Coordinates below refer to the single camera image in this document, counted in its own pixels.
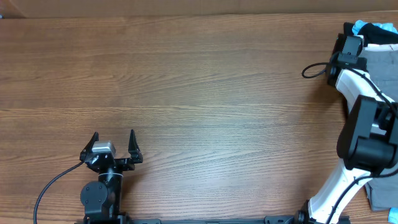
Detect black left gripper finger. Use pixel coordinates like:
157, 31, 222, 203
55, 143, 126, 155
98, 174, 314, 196
128, 129, 143, 164
80, 132, 99, 162

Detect grey shorts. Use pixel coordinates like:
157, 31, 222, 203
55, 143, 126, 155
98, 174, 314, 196
360, 43, 398, 212

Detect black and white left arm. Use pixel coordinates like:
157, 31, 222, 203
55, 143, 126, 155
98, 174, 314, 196
80, 130, 143, 223

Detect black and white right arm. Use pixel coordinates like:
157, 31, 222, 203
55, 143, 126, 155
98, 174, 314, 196
294, 34, 397, 223

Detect light blue garment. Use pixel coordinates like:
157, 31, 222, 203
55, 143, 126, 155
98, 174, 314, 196
352, 20, 397, 35

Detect black garment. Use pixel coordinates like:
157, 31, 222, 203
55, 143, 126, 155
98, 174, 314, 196
343, 22, 397, 45

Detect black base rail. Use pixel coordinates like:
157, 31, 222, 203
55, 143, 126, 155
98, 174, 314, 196
74, 214, 352, 224

